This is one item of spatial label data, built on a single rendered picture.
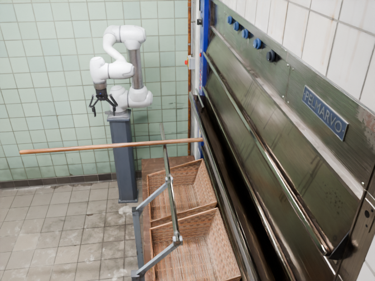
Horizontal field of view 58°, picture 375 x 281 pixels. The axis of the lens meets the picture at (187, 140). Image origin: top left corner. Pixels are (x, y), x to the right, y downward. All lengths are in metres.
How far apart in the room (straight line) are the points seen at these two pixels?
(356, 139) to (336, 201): 0.19
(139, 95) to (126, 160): 0.71
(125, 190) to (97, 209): 0.35
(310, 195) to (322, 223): 0.09
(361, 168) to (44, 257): 2.92
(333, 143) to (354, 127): 0.10
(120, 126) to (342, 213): 2.51
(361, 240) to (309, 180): 0.26
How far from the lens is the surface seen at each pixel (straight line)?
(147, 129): 3.69
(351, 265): 0.97
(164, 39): 3.34
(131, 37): 2.77
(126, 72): 2.30
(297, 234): 1.24
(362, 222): 0.88
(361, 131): 0.87
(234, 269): 2.05
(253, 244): 1.38
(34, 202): 4.01
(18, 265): 3.42
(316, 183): 1.05
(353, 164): 0.90
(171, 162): 3.23
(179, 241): 1.69
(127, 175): 3.49
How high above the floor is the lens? 2.41
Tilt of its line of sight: 31 degrees down
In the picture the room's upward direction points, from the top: straight up
